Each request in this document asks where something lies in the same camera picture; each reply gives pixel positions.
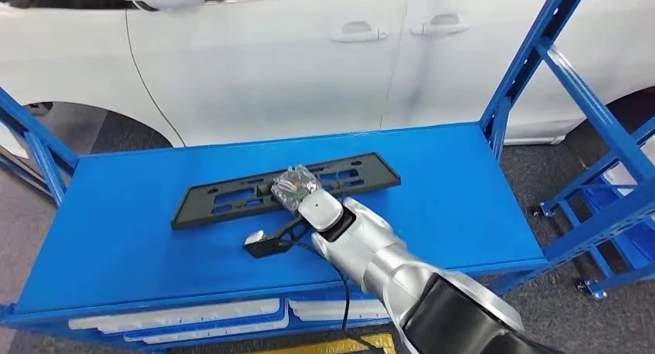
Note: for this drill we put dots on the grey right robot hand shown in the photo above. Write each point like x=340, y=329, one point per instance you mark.
x=294, y=188

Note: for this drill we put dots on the black plastic mounting plate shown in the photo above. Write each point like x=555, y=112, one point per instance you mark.
x=378, y=175

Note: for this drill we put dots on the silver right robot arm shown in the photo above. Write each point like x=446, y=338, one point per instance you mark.
x=378, y=254

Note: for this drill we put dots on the blue steel shelf rack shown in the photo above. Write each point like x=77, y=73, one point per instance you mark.
x=153, y=213

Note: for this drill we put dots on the white car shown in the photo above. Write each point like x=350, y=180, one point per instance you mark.
x=256, y=75

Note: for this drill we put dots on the white plastic tray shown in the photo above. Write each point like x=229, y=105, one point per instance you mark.
x=230, y=331
x=317, y=310
x=179, y=310

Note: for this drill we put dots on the large white plastic bin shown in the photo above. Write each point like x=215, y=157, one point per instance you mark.
x=632, y=175

